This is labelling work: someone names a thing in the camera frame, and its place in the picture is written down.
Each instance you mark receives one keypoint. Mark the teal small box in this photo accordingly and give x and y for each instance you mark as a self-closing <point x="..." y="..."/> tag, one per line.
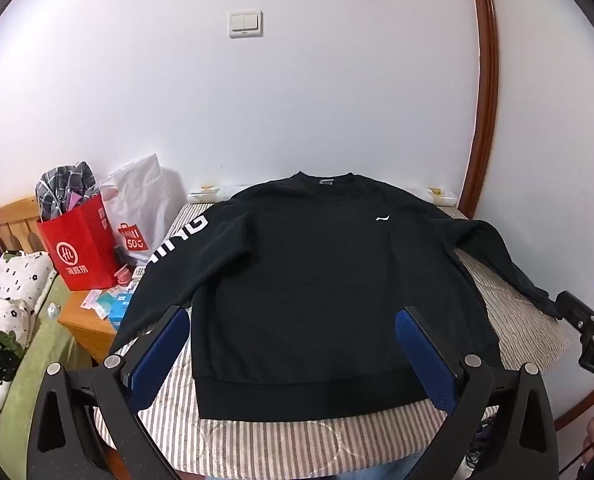
<point x="103" y="306"/>

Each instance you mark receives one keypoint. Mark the white wall light switch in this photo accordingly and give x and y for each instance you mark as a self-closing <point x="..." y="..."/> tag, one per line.
<point x="246" y="24"/>

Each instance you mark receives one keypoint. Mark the green blanket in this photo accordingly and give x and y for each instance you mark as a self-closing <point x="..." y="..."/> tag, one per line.
<point x="37" y="350"/>

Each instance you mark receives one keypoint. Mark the brown wooden door frame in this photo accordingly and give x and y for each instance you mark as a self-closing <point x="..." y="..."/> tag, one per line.
<point x="484" y="85"/>

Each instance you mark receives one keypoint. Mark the white printed mattress edge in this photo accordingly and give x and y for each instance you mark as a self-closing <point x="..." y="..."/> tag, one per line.
<point x="202" y="194"/>

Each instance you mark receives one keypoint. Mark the wooden nightstand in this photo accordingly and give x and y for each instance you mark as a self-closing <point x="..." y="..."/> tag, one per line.
<point x="84" y="327"/>

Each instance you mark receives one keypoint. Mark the white pink packet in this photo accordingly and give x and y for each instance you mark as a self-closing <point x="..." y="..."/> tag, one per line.
<point x="91" y="300"/>

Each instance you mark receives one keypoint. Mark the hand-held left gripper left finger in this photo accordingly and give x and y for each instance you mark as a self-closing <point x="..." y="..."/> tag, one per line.
<point x="159" y="355"/>

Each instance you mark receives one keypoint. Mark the black sweatshirt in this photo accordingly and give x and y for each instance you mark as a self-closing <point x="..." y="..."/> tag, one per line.
<point x="302" y="270"/>

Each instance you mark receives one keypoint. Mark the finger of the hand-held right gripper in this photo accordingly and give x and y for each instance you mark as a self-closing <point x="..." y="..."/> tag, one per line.
<point x="579" y="310"/>

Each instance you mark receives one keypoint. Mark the grey checkered cloth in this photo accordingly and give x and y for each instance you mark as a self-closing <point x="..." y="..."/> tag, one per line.
<point x="59" y="185"/>

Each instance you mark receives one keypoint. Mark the striped bed sheet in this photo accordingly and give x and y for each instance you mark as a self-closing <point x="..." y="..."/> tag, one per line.
<point x="277" y="440"/>

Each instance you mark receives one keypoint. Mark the white floral quilt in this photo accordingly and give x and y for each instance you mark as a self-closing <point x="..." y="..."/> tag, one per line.
<point x="12" y="280"/>

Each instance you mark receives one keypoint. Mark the white plastic shopping bag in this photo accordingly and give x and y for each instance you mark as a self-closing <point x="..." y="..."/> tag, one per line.
<point x="137" y="200"/>

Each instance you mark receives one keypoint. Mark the red paper bag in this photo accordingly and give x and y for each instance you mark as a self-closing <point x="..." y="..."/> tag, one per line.
<point x="82" y="245"/>

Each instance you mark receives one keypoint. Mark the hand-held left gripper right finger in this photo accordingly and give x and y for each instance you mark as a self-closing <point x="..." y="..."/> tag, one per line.
<point x="424" y="355"/>

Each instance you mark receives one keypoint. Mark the blue small box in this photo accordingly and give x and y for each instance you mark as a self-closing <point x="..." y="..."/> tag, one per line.
<point x="120" y="309"/>

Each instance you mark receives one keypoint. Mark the wooden headboard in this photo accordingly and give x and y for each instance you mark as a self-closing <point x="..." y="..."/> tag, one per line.
<point x="12" y="217"/>

